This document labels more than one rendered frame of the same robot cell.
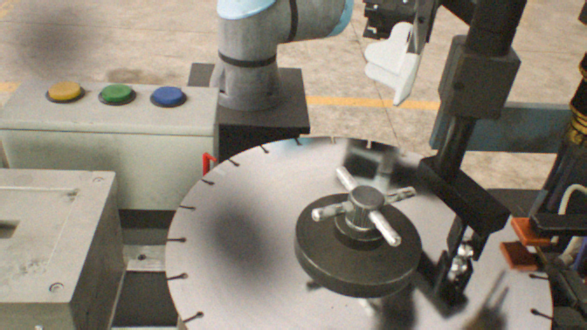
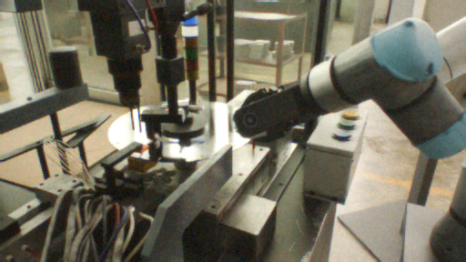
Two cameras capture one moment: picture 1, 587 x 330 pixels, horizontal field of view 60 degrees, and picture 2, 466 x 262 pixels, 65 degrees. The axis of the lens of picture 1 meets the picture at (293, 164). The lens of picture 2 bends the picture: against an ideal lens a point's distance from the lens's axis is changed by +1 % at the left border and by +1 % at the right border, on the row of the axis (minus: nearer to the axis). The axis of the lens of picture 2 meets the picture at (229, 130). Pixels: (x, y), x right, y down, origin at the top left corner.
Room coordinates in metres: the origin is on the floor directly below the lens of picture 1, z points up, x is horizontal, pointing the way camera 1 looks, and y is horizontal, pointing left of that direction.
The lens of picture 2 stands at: (0.82, -0.63, 1.29)
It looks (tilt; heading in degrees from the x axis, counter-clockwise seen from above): 25 degrees down; 123
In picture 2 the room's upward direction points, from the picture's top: straight up
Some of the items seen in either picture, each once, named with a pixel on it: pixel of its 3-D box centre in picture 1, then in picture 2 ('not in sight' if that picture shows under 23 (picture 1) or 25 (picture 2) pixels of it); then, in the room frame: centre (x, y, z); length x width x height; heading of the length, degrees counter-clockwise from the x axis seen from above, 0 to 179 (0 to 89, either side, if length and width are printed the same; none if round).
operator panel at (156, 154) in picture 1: (121, 146); (337, 149); (0.59, 0.25, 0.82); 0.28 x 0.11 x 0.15; 97
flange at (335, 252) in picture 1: (359, 231); (183, 120); (0.32, -0.06, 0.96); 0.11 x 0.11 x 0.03
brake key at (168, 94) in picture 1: (168, 99); (341, 136); (0.62, 0.19, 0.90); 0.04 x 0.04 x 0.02
